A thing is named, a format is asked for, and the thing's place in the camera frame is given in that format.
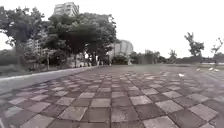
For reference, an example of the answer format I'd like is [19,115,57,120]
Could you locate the small bushy tree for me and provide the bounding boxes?
[167,48,178,64]

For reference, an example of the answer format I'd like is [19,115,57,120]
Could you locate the distant dark bushes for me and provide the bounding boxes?
[129,49,168,65]

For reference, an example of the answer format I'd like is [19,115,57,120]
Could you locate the sparse thin tree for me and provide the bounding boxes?
[210,37,224,64]

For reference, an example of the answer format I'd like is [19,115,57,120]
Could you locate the row of large leafy trees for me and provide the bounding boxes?
[0,5,118,70]

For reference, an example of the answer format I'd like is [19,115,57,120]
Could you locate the pale shell-shaped canopy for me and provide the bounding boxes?
[107,39,134,65]

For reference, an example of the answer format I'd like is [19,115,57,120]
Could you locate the chequered stone paved plaza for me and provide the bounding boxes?
[0,64,224,128]

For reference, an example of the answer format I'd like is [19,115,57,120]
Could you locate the thin leaning tree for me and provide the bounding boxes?
[184,32,205,58]

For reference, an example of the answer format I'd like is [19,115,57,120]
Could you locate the low grey concrete wall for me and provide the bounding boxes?
[0,65,99,95]

